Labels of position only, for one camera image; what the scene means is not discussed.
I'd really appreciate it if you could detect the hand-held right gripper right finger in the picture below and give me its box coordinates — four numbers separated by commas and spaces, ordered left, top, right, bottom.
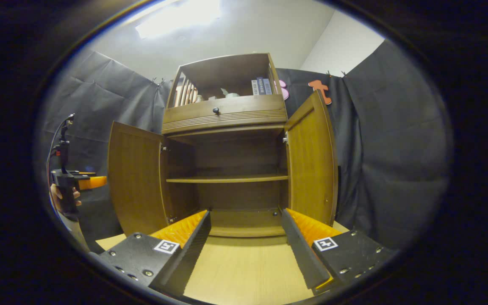
281, 208, 397, 296

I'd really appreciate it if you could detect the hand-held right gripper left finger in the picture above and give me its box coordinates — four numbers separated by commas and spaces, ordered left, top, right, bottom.
99, 209, 211, 297

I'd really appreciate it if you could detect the wooden cabinet door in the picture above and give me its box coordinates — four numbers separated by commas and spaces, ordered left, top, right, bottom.
108, 121, 172, 236
284, 90, 338, 226

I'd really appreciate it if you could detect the wooden double-door shoe cabinet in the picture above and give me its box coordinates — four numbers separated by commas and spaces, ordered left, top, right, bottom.
108, 53, 338, 238

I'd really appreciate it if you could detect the wooden inner shelf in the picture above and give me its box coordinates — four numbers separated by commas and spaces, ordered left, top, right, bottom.
166, 174, 289, 183

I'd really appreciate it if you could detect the black backdrop cloth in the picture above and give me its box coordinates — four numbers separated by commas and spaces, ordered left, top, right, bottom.
36, 40, 454, 250

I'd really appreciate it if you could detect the black cable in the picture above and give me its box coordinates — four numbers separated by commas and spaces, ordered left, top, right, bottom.
47, 116, 73, 187

